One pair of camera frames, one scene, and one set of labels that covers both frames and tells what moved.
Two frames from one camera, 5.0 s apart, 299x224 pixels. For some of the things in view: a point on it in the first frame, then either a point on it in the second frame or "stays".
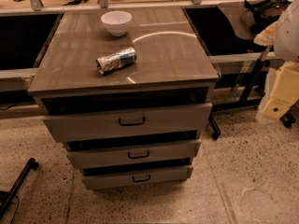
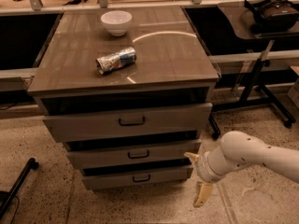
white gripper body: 288,36 to 202,168
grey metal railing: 103,3 stays
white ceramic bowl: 117,21 stays
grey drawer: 135,175 stays
